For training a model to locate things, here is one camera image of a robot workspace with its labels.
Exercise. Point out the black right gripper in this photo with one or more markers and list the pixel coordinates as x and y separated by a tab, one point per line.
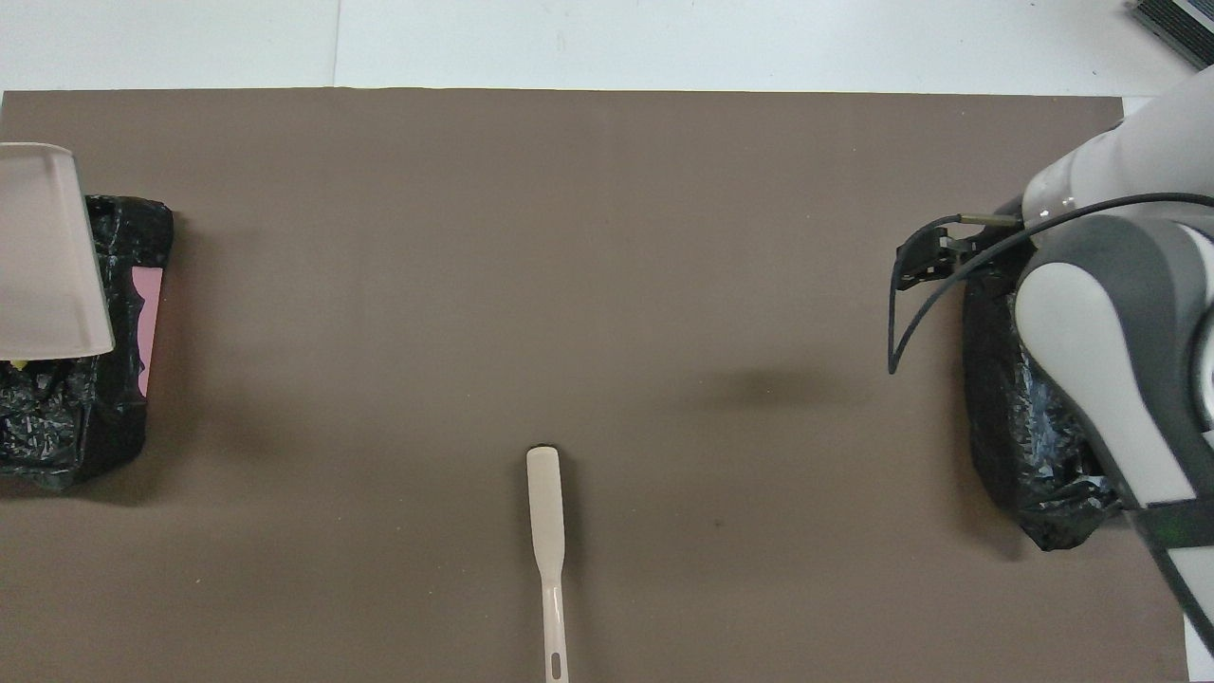
986	251

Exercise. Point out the beige plastic dustpan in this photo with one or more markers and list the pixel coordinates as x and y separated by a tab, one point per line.
47	256

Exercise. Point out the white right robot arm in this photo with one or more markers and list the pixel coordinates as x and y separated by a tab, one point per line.
1091	313

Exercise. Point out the black plastic trash bag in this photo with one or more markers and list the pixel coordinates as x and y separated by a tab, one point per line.
104	408
1005	427

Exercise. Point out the pink plastic bin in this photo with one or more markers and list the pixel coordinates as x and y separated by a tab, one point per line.
147	313

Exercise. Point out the dark grey ribbed panel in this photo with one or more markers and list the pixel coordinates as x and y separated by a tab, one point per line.
1186	28

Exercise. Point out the brown table mat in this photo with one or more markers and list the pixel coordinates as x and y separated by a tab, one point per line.
569	285

